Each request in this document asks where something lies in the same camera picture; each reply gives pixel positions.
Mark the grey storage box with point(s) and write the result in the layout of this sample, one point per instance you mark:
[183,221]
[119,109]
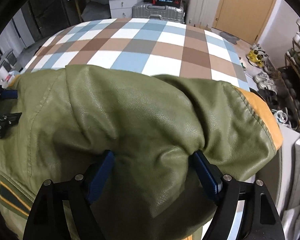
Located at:
[278,174]

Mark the silver suitcase lying flat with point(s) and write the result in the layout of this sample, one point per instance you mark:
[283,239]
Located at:
[164,13]

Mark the wooden shoe rack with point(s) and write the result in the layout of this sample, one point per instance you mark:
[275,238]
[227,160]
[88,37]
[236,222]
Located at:
[289,82]

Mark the yellow sneakers on floor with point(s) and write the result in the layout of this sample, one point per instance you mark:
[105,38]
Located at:
[255,59]

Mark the green and yellow leather jacket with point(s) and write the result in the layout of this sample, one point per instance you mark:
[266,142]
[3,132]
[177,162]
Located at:
[70,116]

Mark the checkered bed sheet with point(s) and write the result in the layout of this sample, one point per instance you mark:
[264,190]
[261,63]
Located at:
[146,46]

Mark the wooden door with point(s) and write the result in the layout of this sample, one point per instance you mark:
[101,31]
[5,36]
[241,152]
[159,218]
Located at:
[244,19]

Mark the white folded clothes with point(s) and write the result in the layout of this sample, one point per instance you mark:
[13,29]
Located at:
[291,216]

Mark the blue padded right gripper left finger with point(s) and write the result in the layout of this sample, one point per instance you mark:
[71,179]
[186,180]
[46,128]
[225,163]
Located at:
[97,175]

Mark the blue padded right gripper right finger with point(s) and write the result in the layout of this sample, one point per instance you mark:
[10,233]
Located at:
[209,175]

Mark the white upright suitcase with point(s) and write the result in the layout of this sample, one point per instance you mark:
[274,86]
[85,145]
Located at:
[203,13]

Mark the black tall cabinet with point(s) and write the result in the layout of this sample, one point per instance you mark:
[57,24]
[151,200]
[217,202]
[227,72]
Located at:
[47,17]

